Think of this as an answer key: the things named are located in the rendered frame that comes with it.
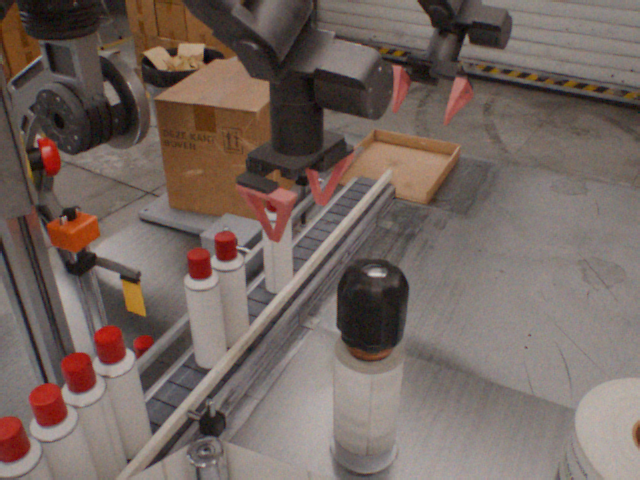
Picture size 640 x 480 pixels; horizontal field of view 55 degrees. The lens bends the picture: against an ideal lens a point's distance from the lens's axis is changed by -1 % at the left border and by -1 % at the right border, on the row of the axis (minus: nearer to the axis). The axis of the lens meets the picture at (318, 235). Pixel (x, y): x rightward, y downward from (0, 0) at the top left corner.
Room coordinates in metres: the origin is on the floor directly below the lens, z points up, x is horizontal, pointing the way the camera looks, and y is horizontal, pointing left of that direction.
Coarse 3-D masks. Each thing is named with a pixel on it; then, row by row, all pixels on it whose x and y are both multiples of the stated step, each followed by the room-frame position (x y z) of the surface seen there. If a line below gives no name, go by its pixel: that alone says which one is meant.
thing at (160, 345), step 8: (360, 152) 1.35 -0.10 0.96; (352, 160) 1.30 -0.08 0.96; (328, 176) 1.21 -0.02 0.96; (320, 184) 1.17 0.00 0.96; (304, 200) 1.11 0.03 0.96; (312, 200) 1.12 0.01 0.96; (296, 208) 1.07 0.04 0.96; (304, 208) 1.09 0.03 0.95; (296, 216) 1.06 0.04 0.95; (256, 248) 0.93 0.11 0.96; (248, 256) 0.90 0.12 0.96; (256, 256) 0.92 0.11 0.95; (248, 264) 0.89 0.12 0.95; (184, 320) 0.73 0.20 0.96; (176, 328) 0.71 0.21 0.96; (184, 328) 0.72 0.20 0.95; (168, 336) 0.70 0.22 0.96; (176, 336) 0.71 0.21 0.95; (160, 344) 0.68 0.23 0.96; (168, 344) 0.69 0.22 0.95; (152, 352) 0.66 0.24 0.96; (160, 352) 0.67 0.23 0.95; (144, 360) 0.64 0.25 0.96; (152, 360) 0.65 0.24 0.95; (144, 368) 0.64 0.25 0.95
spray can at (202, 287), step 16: (192, 256) 0.73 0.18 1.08; (208, 256) 0.73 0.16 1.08; (192, 272) 0.72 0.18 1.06; (208, 272) 0.72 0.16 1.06; (192, 288) 0.71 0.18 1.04; (208, 288) 0.71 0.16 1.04; (192, 304) 0.71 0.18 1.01; (208, 304) 0.71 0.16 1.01; (192, 320) 0.71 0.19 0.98; (208, 320) 0.71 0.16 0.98; (192, 336) 0.72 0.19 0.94; (208, 336) 0.71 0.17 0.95; (224, 336) 0.73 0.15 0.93; (208, 352) 0.71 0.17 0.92; (224, 352) 0.72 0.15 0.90; (208, 368) 0.71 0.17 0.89
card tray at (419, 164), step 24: (360, 144) 1.60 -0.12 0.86; (384, 144) 1.67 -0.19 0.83; (408, 144) 1.65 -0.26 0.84; (432, 144) 1.62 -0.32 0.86; (456, 144) 1.59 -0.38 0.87; (360, 168) 1.51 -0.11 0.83; (384, 168) 1.51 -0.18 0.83; (408, 168) 1.51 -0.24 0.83; (432, 168) 1.51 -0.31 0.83; (408, 192) 1.38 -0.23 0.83; (432, 192) 1.35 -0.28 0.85
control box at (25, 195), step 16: (0, 64) 0.51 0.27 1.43; (0, 80) 0.51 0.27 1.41; (0, 96) 0.50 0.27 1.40; (0, 112) 0.50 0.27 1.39; (0, 128) 0.50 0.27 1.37; (16, 128) 0.51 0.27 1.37; (0, 144) 0.50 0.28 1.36; (16, 144) 0.51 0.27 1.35; (0, 160) 0.49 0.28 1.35; (16, 160) 0.50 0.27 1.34; (0, 176) 0.49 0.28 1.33; (16, 176) 0.50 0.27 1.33; (0, 192) 0.49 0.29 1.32; (16, 192) 0.50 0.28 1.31; (32, 192) 0.51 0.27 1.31; (0, 208) 0.49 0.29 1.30; (16, 208) 0.50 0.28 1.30; (32, 208) 0.50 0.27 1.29
